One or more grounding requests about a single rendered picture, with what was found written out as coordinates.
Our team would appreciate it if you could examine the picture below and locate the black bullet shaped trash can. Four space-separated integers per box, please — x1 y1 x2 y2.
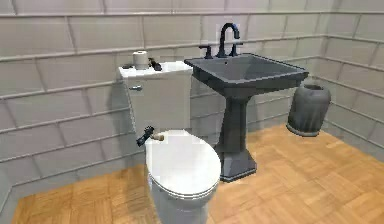
286 83 332 138

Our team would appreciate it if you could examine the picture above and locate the dark grey pedestal sink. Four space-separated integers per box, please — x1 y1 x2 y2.
183 53 310 183

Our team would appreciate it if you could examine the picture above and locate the small black object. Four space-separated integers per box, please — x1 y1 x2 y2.
148 57 163 72

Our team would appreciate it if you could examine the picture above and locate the black sink faucet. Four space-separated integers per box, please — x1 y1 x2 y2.
198 22 244 60

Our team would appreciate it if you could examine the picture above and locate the black toilet paper holder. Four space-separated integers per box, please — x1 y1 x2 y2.
135 125 166 148

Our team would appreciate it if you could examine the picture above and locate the white toilet paper roll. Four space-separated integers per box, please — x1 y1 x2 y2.
132 50 150 71

